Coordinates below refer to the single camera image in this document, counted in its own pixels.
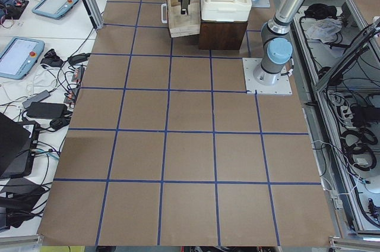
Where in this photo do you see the blue teach pendant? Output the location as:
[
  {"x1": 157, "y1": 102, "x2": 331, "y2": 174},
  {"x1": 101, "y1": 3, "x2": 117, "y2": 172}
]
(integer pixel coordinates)
[
  {"x1": 1, "y1": 36, "x2": 45, "y2": 80},
  {"x1": 32, "y1": 0, "x2": 80, "y2": 20}
]

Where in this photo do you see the dark brown wooden cabinet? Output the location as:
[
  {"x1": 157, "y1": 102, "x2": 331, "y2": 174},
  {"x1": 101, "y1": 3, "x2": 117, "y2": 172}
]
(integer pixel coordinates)
[{"x1": 198, "y1": 20, "x2": 248, "y2": 50}]

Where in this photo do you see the black laptop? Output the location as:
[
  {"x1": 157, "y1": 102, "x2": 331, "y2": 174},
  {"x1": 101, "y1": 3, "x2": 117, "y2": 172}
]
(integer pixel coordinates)
[{"x1": 1, "y1": 114, "x2": 40, "y2": 179}]

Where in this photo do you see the white drawer handle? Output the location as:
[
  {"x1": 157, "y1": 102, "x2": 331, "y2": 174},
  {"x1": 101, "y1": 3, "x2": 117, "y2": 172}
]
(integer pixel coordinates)
[{"x1": 160, "y1": 3, "x2": 168, "y2": 24}]

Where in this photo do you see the black power adapter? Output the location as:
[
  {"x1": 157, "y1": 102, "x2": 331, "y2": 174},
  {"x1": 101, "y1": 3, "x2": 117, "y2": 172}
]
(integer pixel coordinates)
[{"x1": 26, "y1": 102, "x2": 68, "y2": 119}]

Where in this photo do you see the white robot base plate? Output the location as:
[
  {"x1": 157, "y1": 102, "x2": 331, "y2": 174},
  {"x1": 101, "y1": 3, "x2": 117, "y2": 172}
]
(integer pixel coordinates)
[{"x1": 242, "y1": 58, "x2": 292, "y2": 96}]

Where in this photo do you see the white plastic crate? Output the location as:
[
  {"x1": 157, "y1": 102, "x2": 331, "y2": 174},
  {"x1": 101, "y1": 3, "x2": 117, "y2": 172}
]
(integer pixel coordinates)
[{"x1": 201, "y1": 0, "x2": 252, "y2": 22}]

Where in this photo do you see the blue teach pendant far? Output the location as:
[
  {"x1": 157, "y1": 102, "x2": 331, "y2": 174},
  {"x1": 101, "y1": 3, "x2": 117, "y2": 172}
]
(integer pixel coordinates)
[{"x1": 32, "y1": 0, "x2": 80, "y2": 20}]

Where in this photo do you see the blue teach pendant near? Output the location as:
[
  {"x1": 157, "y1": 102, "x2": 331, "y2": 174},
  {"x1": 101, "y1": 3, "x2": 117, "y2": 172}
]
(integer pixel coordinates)
[{"x1": 1, "y1": 36, "x2": 45, "y2": 80}]

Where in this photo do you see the white crumpled cloth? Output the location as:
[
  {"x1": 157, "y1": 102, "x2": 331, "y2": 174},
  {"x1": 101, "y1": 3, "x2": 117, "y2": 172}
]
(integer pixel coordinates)
[{"x1": 305, "y1": 18, "x2": 343, "y2": 43}]

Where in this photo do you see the light wooden drawer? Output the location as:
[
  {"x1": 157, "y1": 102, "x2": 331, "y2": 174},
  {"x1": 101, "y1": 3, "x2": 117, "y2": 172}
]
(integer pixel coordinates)
[{"x1": 166, "y1": 0, "x2": 201, "y2": 38}]

